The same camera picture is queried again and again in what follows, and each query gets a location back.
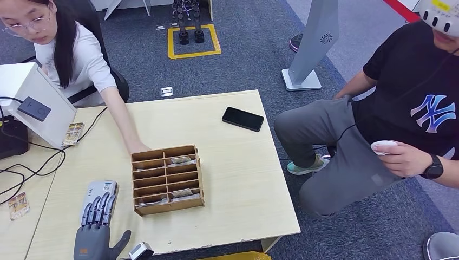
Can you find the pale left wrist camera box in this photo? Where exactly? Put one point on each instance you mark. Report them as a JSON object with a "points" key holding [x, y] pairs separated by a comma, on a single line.
{"points": [[140, 251]]}

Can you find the yellow floor tape square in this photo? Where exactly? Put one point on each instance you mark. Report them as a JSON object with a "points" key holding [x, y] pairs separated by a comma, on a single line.
{"points": [[194, 54]]}

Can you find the operator's right forearm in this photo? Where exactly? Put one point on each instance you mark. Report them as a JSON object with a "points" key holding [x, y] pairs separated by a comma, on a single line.
{"points": [[356, 86]]}

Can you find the red floor strip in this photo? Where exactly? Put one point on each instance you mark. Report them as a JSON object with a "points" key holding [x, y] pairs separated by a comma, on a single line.
{"points": [[401, 9]]}

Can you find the grey kiosk stand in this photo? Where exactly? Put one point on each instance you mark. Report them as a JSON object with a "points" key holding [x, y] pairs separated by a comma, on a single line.
{"points": [[315, 36]]}

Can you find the black office chair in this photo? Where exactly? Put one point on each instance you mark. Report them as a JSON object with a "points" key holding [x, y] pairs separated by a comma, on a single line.
{"points": [[122, 86]]}

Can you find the grey card reader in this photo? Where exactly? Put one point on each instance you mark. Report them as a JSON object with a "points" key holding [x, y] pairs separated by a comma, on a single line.
{"points": [[104, 186]]}

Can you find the black shoe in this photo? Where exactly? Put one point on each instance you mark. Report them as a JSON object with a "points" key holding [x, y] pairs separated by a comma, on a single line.
{"points": [[294, 43]]}

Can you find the black box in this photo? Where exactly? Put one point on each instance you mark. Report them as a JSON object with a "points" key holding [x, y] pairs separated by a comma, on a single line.
{"points": [[12, 140]]}

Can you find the wooden slotted organizer box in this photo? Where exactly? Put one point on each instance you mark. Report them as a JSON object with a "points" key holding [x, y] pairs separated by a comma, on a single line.
{"points": [[169, 210]]}

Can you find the teal sneaker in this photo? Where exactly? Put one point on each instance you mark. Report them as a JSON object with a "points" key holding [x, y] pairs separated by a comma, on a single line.
{"points": [[305, 167]]}

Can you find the clear-rimmed eyeglasses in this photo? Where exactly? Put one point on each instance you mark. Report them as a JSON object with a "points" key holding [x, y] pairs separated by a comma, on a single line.
{"points": [[28, 25]]}

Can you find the person's left hand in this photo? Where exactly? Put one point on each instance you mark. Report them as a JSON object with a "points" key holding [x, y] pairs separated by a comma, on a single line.
{"points": [[139, 147]]}

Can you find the yellow floor tape strip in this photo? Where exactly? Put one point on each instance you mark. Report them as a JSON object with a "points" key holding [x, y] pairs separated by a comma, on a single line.
{"points": [[244, 257]]}

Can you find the black flat scanner device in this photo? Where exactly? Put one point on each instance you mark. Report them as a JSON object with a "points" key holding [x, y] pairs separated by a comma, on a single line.
{"points": [[34, 108]]}

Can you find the operator person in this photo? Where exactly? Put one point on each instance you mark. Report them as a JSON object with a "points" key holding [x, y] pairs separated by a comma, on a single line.
{"points": [[394, 107]]}

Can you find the white headset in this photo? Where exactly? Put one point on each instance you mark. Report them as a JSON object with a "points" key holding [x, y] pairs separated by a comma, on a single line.
{"points": [[441, 14]]}

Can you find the white furniture frame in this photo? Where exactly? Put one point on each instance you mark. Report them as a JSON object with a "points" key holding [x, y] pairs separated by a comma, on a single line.
{"points": [[111, 7]]}

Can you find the white cabinet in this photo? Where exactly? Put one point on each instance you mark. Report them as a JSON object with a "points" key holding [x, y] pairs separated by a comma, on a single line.
{"points": [[21, 80]]}

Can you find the small metal floor plate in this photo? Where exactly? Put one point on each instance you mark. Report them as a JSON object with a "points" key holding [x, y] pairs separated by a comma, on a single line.
{"points": [[173, 24], [160, 27]]}

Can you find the person's left forearm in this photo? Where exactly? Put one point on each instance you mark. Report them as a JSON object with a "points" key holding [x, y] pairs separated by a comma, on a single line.
{"points": [[120, 114]]}

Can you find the operator's left hand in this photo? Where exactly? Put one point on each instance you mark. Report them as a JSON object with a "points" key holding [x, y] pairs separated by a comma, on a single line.
{"points": [[405, 159]]}

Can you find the operator's left forearm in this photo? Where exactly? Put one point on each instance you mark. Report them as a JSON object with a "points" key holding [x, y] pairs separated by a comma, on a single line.
{"points": [[452, 176]]}

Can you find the metal floor socket plate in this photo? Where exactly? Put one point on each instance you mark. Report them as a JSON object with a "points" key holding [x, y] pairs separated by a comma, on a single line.
{"points": [[166, 92]]}

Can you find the white handheld remote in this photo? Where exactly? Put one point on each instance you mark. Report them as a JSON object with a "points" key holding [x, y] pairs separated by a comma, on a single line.
{"points": [[383, 145]]}

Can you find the black wristwatch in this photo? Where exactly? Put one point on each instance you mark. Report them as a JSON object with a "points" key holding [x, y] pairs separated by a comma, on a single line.
{"points": [[433, 168]]}

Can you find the patterned room key card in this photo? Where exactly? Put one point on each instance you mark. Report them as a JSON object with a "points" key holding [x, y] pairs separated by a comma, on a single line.
{"points": [[181, 160], [151, 204], [182, 193]]}

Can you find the black smartphone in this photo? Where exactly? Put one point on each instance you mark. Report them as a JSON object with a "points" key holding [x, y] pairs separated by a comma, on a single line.
{"points": [[242, 119]]}

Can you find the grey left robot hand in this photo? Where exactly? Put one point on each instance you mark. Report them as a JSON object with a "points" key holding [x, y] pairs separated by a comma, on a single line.
{"points": [[93, 242]]}

